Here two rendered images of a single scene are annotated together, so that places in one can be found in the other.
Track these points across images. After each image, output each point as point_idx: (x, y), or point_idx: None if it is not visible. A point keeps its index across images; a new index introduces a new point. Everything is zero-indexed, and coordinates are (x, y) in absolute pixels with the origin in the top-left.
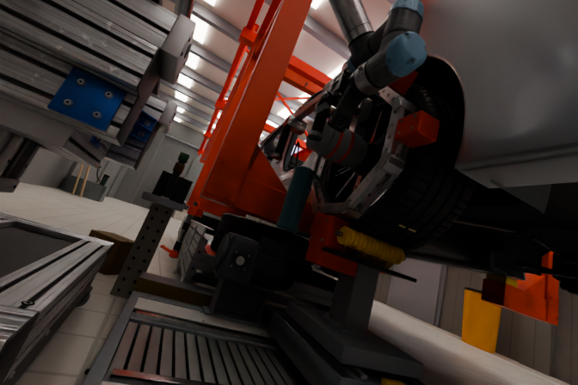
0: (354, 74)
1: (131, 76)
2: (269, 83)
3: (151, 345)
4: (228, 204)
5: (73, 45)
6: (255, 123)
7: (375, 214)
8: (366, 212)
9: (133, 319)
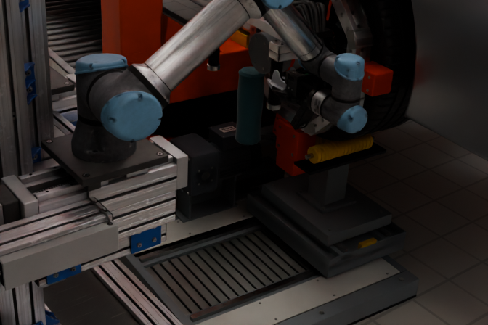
0: (311, 105)
1: (170, 217)
2: None
3: (180, 281)
4: None
5: (139, 227)
6: None
7: (341, 130)
8: None
9: (144, 265)
